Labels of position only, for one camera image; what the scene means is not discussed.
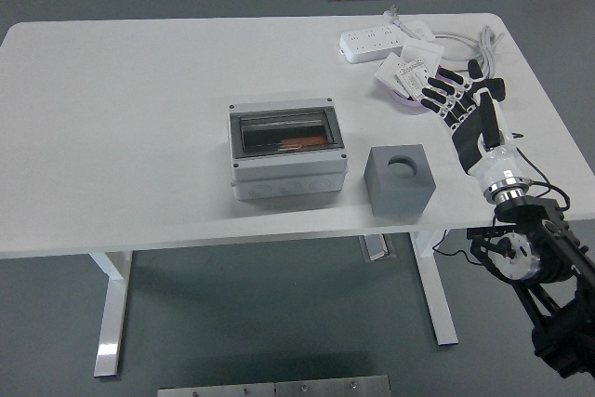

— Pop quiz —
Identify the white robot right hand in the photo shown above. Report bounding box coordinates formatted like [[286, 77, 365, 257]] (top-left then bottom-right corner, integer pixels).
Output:
[[419, 60, 524, 192]]

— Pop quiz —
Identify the orange cylindrical battery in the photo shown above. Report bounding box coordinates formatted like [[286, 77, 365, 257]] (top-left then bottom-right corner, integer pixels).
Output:
[[278, 136, 326, 150]]

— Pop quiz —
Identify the grey plastic electrical box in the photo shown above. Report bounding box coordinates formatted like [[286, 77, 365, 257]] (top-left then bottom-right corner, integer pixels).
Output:
[[229, 98, 350, 202]]

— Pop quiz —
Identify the transparent hinged box lid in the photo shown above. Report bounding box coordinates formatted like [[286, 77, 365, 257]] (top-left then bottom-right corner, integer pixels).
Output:
[[231, 106, 344, 159]]

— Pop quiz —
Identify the small white adapter box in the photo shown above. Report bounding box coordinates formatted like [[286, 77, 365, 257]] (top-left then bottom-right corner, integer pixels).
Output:
[[408, 20, 437, 43]]

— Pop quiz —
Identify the black power adapter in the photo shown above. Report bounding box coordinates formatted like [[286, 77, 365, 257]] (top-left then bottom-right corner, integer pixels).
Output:
[[481, 76, 507, 103]]

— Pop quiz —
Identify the purple plastic tray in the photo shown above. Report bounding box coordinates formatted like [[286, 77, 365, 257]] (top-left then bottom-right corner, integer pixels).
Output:
[[378, 66, 429, 114]]

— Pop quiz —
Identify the white socket package with label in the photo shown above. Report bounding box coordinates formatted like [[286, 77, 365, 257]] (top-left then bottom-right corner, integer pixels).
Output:
[[394, 58, 441, 101]]

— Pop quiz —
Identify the grey cube holder with hole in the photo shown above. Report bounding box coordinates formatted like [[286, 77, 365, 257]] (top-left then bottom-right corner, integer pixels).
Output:
[[364, 143, 437, 218]]

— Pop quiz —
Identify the black table control panel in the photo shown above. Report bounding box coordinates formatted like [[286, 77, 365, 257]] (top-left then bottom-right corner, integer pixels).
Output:
[[467, 225, 517, 240]]

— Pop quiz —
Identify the white plain socket package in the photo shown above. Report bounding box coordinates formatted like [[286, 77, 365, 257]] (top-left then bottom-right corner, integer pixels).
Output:
[[375, 52, 405, 94]]

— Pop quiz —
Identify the white power strip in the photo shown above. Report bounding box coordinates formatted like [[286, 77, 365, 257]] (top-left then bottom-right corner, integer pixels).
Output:
[[338, 23, 408, 64]]

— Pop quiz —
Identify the white table leg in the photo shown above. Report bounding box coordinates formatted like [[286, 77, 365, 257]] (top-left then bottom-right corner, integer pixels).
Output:
[[411, 229, 460, 347]]

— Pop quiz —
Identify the grey metal plate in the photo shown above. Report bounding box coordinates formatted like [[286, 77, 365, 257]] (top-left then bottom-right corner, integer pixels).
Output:
[[274, 374, 392, 397], [156, 381, 276, 397]]

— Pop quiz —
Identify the thin black cable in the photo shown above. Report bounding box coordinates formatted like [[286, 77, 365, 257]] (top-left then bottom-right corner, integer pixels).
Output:
[[510, 131, 554, 193]]

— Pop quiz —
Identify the white square switch plate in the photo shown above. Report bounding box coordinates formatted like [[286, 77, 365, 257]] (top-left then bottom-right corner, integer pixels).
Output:
[[400, 38, 445, 73]]

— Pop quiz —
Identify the white power cord with plug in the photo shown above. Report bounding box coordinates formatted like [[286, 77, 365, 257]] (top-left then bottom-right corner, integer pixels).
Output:
[[383, 5, 506, 80]]

